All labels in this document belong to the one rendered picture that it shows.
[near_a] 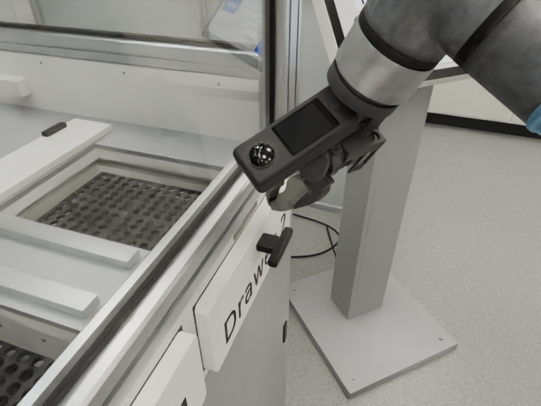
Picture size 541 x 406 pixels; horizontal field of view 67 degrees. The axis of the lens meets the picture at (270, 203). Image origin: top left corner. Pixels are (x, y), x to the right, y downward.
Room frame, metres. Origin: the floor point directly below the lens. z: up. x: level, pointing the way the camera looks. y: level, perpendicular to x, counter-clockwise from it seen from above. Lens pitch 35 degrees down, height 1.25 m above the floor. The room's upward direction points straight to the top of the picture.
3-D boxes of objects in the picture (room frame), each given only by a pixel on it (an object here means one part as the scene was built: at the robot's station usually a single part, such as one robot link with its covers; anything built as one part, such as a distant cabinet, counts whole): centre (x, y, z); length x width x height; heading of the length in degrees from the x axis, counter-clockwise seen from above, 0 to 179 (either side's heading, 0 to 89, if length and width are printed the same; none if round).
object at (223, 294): (0.41, 0.02, 0.87); 0.29 x 0.02 x 0.11; 161
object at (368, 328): (1.02, -0.35, 0.51); 0.50 x 0.45 x 1.02; 24
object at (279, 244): (0.40, 0.00, 0.91); 0.07 x 0.04 x 0.01; 161
